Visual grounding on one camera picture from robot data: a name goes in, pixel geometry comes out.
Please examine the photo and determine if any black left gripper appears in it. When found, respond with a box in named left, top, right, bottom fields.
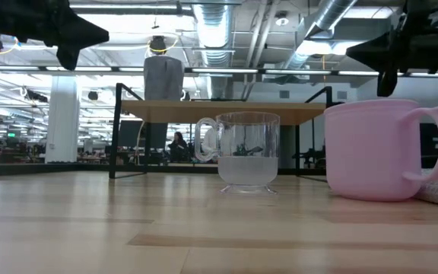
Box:
left=0, top=0, right=110, bottom=72

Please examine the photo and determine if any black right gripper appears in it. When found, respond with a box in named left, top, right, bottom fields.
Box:
left=345, top=0, right=438, bottom=98

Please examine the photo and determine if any pink plastic mug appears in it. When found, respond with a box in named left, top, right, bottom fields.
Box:
left=323, top=98, right=438, bottom=202

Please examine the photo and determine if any grey matte mug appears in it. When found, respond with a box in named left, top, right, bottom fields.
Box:
left=143, top=56, right=186, bottom=102

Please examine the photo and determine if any clear plastic cup with handle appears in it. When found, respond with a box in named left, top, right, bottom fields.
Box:
left=194, top=111, right=281, bottom=195

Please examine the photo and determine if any white room column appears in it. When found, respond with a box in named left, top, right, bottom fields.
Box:
left=45, top=75, right=82, bottom=164

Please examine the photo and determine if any dark computer monitor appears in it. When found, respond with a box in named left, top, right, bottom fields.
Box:
left=117, top=119, right=144, bottom=148

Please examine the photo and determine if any person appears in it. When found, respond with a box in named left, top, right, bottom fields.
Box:
left=201, top=127, right=221, bottom=161
left=167, top=131, right=190, bottom=164

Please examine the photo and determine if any long ceiling light bar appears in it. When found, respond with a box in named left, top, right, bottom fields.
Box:
left=0, top=65, right=438, bottom=78

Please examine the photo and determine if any silver smooth ceiling duct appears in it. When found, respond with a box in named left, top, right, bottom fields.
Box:
left=283, top=0, right=359, bottom=69

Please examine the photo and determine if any wooden shelf with black frame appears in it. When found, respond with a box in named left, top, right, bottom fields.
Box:
left=108, top=82, right=336, bottom=180

